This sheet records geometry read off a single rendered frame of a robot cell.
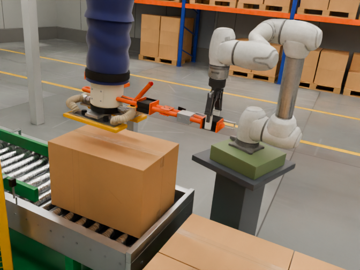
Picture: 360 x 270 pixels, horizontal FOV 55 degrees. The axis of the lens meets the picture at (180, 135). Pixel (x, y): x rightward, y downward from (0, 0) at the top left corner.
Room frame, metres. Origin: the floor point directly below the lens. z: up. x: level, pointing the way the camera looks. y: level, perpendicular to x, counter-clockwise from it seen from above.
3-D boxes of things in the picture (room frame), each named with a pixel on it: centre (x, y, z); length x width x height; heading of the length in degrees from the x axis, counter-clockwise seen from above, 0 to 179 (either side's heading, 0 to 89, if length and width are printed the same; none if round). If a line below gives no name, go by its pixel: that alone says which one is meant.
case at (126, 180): (1.75, 0.35, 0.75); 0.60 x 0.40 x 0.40; 67
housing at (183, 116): (1.55, -0.02, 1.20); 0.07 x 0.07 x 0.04; 65
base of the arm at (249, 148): (2.12, -0.43, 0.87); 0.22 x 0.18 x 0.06; 49
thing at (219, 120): (1.49, -0.14, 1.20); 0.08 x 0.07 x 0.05; 65
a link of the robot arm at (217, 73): (1.50, -0.14, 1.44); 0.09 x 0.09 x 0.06
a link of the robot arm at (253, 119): (2.10, -0.46, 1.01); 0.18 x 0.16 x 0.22; 58
